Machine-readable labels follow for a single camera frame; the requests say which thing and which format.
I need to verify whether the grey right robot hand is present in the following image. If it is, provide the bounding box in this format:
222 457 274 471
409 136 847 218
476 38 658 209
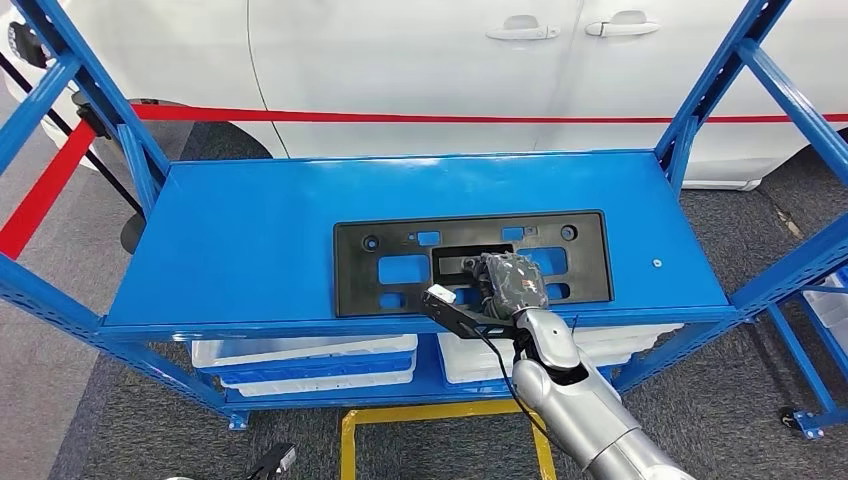
462 251 550 320

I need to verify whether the black plastic plate bracket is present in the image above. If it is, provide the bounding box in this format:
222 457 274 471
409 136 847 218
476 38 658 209
333 210 614 319

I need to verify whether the large blue metal shelf rack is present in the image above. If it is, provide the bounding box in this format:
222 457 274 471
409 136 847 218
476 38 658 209
0 0 848 432

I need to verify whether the long red barrier belt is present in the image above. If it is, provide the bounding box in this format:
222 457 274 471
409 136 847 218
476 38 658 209
129 103 848 126

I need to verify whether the white car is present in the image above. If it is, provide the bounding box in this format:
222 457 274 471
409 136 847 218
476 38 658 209
0 0 848 193

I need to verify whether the black barrier stanchion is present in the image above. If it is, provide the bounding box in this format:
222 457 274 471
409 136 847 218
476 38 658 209
69 91 148 256

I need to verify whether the short red barrier belt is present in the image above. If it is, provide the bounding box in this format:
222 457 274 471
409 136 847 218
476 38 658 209
0 121 99 261

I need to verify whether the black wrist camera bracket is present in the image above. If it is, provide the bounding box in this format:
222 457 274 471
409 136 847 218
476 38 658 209
421 291 525 341

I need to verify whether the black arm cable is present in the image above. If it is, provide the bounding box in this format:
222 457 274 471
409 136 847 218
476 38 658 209
471 325 578 465

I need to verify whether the white car door handle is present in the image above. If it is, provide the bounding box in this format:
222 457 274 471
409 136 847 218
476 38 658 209
584 9 662 39
485 14 562 42

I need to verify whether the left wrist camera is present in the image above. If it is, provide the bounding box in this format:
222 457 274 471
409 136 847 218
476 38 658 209
245 443 297 480

